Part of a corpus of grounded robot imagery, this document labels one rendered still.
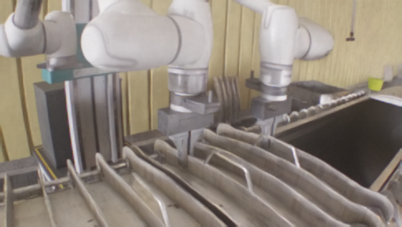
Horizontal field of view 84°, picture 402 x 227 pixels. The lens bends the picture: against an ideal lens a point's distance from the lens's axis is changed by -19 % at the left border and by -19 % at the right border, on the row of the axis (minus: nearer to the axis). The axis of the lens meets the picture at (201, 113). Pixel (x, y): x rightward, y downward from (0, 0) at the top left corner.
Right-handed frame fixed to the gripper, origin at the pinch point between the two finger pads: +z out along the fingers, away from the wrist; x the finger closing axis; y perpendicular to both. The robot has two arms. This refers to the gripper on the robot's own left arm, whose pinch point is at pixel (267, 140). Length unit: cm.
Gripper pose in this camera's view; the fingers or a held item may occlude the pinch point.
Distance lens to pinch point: 80.0
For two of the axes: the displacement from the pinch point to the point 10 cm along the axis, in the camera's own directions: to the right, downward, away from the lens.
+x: 7.9, -1.6, 5.9
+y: 6.1, 2.8, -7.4
